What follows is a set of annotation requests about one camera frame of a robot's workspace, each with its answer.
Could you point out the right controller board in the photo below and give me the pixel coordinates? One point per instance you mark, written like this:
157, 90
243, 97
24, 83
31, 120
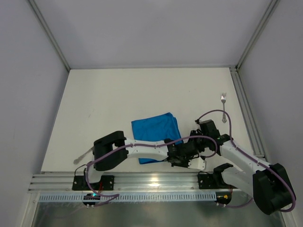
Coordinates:
223, 198

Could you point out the slotted grey cable duct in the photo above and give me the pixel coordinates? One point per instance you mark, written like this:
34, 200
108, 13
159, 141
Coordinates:
132, 197

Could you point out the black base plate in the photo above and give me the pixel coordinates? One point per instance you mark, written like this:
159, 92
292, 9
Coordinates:
106, 183
207, 181

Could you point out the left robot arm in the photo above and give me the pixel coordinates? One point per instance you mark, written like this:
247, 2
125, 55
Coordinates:
113, 149

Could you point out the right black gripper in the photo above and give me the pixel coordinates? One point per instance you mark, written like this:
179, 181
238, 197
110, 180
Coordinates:
195, 136

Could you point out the aluminium frame post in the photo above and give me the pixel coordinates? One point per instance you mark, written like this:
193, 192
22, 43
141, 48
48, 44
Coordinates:
46, 29
269, 11

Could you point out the silver table knife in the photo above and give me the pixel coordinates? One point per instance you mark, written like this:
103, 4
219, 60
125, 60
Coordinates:
81, 157

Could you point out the right side aluminium rail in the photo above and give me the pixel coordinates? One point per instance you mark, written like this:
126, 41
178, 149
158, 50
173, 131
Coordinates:
249, 120

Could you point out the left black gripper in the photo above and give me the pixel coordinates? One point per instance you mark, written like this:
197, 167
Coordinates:
191, 151

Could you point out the silver fork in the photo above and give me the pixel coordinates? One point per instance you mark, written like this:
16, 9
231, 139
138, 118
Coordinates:
223, 101

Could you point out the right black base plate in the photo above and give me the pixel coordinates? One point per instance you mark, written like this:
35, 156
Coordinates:
207, 181

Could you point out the right aluminium frame post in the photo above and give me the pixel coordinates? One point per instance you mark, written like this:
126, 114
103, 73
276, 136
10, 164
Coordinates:
269, 11

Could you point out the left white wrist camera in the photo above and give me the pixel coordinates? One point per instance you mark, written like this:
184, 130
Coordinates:
197, 164

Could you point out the left aluminium frame post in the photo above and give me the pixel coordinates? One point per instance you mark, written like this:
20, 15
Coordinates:
46, 29

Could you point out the blue cloth napkin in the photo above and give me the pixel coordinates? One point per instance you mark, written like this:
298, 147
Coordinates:
156, 128

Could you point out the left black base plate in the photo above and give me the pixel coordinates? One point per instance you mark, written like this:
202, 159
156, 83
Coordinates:
106, 183

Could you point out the aluminium rail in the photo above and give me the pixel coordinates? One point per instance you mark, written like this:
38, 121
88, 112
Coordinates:
131, 182
249, 120

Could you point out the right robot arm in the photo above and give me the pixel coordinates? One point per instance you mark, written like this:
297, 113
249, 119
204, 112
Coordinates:
267, 184

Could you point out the controller board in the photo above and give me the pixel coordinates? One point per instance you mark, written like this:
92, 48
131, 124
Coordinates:
91, 199
223, 198

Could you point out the aluminium front rail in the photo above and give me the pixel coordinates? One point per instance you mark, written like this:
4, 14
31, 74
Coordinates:
131, 182

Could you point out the left controller board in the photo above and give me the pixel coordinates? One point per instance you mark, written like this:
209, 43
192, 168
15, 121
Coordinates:
91, 199

